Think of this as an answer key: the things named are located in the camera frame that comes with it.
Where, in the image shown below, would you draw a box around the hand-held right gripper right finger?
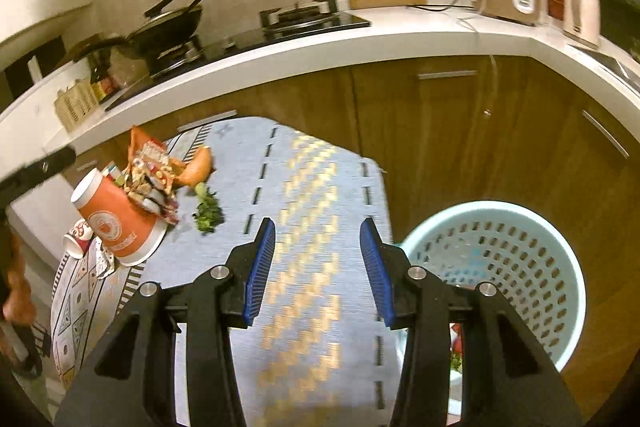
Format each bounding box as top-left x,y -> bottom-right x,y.
359,217 -> 586,427

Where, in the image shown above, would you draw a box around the black wok with lid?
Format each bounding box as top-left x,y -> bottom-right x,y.
70,0 -> 206,62

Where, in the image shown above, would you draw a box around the dark sauce bottle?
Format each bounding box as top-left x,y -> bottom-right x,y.
89,54 -> 108,102

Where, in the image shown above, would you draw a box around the white electric kettle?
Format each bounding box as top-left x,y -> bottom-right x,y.
562,0 -> 601,50

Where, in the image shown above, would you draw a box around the woven beige holder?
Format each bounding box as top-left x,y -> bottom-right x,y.
54,79 -> 101,132

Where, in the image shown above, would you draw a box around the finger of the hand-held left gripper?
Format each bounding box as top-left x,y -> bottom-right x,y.
0,147 -> 78,208

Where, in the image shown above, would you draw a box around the patterned light blue tablecloth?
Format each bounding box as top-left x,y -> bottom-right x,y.
50,116 -> 401,427

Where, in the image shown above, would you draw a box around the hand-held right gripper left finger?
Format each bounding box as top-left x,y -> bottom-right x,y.
54,217 -> 277,427

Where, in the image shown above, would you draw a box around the light blue perforated waste basket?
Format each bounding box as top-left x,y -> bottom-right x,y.
397,201 -> 587,415

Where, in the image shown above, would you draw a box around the black glass gas stove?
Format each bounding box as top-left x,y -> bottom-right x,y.
105,0 -> 372,110

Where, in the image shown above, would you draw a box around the metal cabinet handle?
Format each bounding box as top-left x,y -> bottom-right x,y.
177,110 -> 238,132
581,109 -> 630,158
417,70 -> 478,80

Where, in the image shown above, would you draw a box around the colourful snack packet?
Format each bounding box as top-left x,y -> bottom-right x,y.
122,127 -> 188,225

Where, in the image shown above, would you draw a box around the orange fruit peel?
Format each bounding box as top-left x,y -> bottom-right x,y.
172,147 -> 216,186

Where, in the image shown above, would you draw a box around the wooden base cabinet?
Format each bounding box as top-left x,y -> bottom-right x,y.
65,54 -> 640,408

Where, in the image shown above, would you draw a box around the colourful puzzle cube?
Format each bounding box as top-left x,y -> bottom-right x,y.
100,162 -> 127,185

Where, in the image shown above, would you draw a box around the person's left hand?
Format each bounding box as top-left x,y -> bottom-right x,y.
0,232 -> 37,325

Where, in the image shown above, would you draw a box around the small red print paper cup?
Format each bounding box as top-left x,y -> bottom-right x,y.
62,218 -> 96,259

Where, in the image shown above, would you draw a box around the large orange paper cup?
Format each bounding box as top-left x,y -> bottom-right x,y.
70,168 -> 167,268

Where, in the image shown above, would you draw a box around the black power cord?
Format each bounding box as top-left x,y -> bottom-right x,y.
407,0 -> 481,12

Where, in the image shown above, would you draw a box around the grey hanging cord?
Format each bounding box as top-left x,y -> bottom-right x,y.
460,19 -> 499,116

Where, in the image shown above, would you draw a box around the steel sink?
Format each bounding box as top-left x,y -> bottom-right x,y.
570,44 -> 640,80

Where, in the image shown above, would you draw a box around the green vegetable scraps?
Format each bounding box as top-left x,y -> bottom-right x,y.
192,182 -> 225,235

